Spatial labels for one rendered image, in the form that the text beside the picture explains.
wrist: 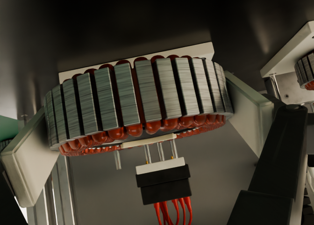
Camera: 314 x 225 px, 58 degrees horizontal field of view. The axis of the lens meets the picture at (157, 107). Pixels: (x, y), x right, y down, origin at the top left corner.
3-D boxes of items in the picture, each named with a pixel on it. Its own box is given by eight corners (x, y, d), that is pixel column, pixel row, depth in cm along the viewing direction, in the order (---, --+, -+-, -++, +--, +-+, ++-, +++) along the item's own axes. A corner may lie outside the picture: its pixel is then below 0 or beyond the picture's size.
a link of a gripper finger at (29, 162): (35, 206, 13) (19, 210, 13) (66, 141, 20) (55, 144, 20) (13, 151, 12) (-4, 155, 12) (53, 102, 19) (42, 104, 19)
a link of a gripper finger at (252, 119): (258, 105, 13) (274, 102, 13) (217, 71, 19) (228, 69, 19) (261, 163, 14) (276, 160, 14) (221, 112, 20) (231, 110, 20)
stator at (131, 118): (-1, 78, 13) (7, 159, 12) (240, 29, 13) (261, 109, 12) (78, 114, 24) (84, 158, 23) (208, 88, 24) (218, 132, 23)
